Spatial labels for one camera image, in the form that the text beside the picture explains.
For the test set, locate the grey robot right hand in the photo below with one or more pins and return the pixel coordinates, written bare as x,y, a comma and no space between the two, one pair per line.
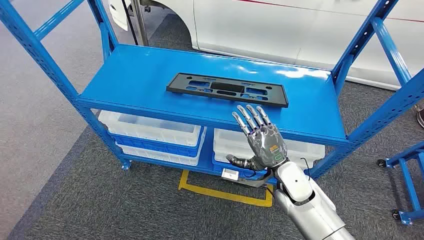
266,145

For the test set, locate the black plastic mounting plate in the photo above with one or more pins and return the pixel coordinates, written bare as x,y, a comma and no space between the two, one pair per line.
228,87

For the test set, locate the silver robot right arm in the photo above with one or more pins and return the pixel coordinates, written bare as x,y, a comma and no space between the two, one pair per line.
308,212

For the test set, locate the blue metal shelf rack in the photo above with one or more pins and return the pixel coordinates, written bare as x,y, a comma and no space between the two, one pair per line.
139,76

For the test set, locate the white car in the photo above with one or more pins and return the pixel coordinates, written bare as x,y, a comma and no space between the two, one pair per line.
281,30

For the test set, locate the thin black stand pole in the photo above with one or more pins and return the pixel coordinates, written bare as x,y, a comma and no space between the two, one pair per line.
129,21

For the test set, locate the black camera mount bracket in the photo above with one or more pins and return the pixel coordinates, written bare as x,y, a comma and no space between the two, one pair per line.
256,182

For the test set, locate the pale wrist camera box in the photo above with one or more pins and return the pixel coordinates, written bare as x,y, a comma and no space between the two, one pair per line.
230,174

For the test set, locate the blue metal cart frame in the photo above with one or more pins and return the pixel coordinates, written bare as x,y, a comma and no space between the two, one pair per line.
409,185

